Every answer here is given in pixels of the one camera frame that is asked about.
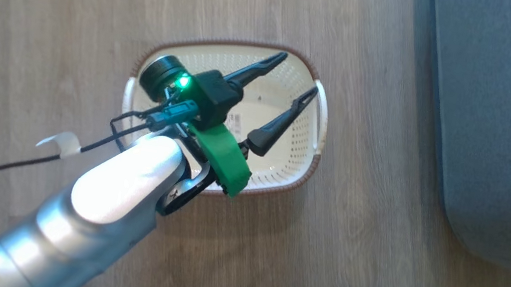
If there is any white basket with brown rim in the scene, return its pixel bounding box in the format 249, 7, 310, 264
110, 24, 338, 210

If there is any white tape tag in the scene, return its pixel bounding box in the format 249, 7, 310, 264
35, 127, 84, 162

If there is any white label sticker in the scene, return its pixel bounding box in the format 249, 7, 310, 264
223, 111, 246, 140

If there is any grey fabric sofa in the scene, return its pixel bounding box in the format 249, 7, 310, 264
393, 0, 511, 274

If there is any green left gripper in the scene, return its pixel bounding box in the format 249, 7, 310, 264
175, 39, 324, 208

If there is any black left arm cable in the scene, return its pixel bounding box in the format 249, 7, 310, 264
0, 72, 201, 287

